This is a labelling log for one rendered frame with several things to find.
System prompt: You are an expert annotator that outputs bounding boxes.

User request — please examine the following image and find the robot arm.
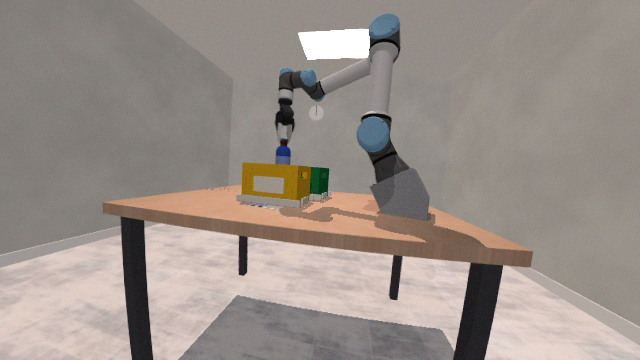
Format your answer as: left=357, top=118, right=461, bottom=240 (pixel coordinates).
left=277, top=13, right=409, bottom=183

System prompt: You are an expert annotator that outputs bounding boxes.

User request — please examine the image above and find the yellow divided crate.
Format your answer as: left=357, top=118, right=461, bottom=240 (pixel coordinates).
left=242, top=163, right=310, bottom=201

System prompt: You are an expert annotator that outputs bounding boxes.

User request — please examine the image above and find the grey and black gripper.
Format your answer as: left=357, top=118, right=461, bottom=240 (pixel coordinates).
left=275, top=98, right=295, bottom=144

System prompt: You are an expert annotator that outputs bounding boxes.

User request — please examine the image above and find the green plastic crate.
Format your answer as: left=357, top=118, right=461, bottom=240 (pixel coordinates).
left=310, top=167, right=328, bottom=195

